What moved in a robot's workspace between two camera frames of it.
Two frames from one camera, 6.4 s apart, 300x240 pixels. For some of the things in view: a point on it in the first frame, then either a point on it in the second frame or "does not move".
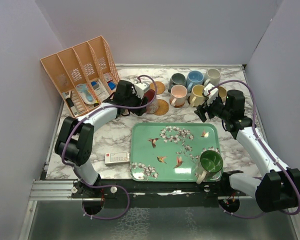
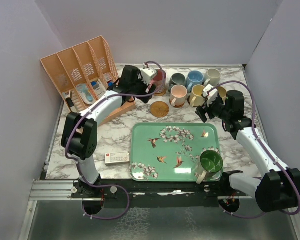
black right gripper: (202, 110) does not move
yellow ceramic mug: (197, 99) does not move
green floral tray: (170, 152) does not move
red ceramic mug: (153, 107) to (159, 81)
